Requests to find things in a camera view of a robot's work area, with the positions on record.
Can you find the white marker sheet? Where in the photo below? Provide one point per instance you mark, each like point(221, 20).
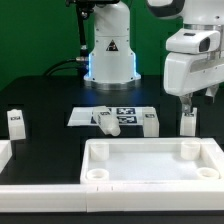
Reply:
point(82, 116)

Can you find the white front fence bar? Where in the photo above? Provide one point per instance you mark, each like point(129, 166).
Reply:
point(105, 198)

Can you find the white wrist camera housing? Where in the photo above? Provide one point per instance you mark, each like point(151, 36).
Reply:
point(189, 41)

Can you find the white desk top tray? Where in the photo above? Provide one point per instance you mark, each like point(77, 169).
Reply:
point(151, 160)

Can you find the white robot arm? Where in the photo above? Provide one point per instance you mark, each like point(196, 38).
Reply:
point(112, 61)

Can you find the black camera pole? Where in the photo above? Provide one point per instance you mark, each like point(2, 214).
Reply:
point(83, 10)

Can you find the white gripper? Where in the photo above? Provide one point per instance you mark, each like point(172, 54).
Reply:
point(185, 74)

